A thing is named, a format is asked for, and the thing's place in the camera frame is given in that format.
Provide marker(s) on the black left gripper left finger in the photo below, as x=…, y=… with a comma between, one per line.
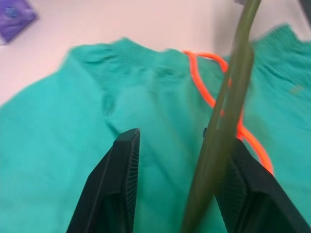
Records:
x=104, y=184

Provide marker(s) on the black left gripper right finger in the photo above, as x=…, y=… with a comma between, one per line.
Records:
x=262, y=194

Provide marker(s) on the teal green shorts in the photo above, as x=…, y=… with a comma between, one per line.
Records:
x=80, y=116

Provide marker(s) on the purple box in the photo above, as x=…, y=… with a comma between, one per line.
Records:
x=13, y=17

